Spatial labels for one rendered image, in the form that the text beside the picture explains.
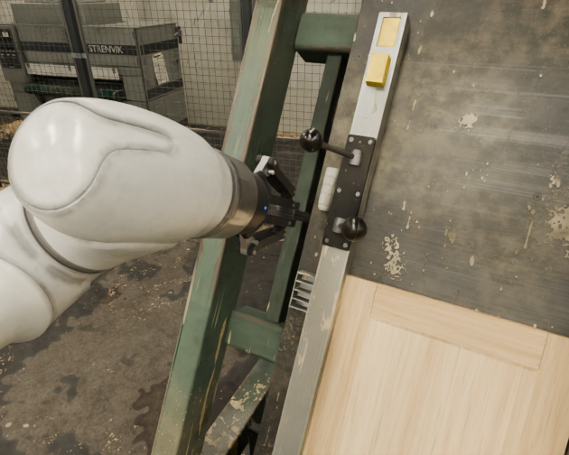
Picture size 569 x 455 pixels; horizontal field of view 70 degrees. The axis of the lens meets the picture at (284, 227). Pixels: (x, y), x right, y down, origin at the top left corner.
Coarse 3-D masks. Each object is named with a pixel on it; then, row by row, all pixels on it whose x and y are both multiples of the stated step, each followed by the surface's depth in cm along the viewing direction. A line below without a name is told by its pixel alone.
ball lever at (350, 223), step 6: (336, 222) 70; (342, 222) 70; (348, 222) 59; (354, 222) 59; (360, 222) 59; (336, 228) 70; (342, 228) 60; (348, 228) 59; (354, 228) 59; (360, 228) 59; (366, 228) 59; (342, 234) 61; (348, 234) 59; (354, 234) 59; (360, 234) 59; (366, 234) 60; (354, 240) 60
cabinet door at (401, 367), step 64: (384, 320) 70; (448, 320) 66; (320, 384) 74; (384, 384) 70; (448, 384) 66; (512, 384) 62; (320, 448) 73; (384, 448) 69; (448, 448) 65; (512, 448) 62
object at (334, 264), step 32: (384, 96) 70; (352, 128) 72; (384, 128) 73; (320, 256) 73; (352, 256) 74; (320, 288) 73; (320, 320) 72; (320, 352) 72; (288, 416) 74; (288, 448) 73
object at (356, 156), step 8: (312, 128) 63; (304, 136) 63; (312, 136) 62; (320, 136) 63; (304, 144) 63; (312, 144) 63; (320, 144) 63; (328, 144) 66; (312, 152) 64; (336, 152) 67; (344, 152) 68; (352, 152) 70; (360, 152) 69; (352, 160) 70; (360, 160) 70
